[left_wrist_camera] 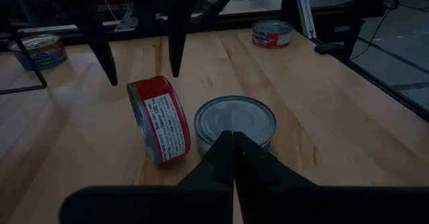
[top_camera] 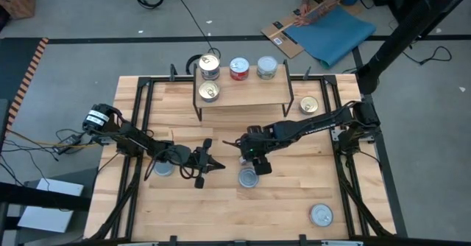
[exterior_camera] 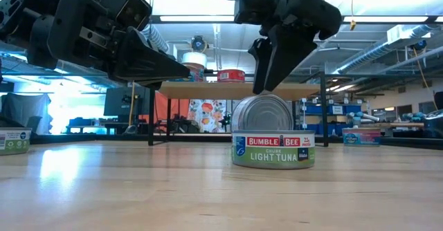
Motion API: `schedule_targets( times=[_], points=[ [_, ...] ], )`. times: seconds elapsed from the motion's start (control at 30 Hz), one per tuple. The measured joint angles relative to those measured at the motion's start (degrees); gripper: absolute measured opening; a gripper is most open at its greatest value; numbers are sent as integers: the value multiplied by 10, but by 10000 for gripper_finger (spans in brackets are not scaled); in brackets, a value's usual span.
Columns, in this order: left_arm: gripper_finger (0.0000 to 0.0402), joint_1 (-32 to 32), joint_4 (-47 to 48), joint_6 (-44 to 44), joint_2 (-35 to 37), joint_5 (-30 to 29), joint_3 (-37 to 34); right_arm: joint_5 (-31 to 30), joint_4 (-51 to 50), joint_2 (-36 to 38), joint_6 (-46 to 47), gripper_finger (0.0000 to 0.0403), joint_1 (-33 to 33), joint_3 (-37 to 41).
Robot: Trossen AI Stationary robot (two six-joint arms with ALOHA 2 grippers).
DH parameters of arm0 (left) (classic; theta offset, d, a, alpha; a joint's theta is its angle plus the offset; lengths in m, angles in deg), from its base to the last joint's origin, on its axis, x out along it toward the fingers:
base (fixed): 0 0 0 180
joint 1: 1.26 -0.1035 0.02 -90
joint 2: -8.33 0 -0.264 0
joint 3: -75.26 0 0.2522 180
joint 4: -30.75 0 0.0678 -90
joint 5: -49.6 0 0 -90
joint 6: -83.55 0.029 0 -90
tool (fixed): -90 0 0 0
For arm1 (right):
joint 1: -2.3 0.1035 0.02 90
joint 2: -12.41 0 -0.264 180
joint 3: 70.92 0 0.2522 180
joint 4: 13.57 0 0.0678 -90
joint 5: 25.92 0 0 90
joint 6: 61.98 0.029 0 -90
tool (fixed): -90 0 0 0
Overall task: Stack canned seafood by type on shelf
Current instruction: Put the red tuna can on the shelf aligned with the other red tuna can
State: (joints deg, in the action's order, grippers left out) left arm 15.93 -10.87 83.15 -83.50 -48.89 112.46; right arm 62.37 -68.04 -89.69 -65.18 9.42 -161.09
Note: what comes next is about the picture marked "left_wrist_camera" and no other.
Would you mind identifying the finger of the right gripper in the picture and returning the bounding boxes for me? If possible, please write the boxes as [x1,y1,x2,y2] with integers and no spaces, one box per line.
[65,0,119,87]
[167,0,198,78]

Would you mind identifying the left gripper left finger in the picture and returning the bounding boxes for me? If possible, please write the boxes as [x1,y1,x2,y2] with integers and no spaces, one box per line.
[60,131,235,224]

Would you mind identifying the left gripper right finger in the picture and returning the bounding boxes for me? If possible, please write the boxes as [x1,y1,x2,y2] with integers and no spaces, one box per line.
[234,131,429,224]

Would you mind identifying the red label tuna can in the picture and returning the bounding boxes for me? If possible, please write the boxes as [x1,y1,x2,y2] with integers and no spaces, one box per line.
[251,19,294,49]
[126,75,192,166]

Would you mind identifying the green label seafood can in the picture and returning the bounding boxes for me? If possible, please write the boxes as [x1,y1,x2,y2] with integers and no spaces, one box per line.
[194,95,278,156]

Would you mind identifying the blue label salmon can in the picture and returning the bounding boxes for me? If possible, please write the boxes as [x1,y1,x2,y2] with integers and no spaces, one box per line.
[8,33,69,71]

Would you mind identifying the grey corner bracket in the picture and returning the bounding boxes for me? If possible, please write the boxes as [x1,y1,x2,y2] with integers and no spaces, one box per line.
[113,11,138,33]

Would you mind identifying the wooden shelf black metal frame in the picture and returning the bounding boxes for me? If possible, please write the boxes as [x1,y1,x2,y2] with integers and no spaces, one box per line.
[0,29,48,95]

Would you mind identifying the white aluminium post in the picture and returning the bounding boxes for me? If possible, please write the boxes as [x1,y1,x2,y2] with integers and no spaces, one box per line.
[294,0,318,40]

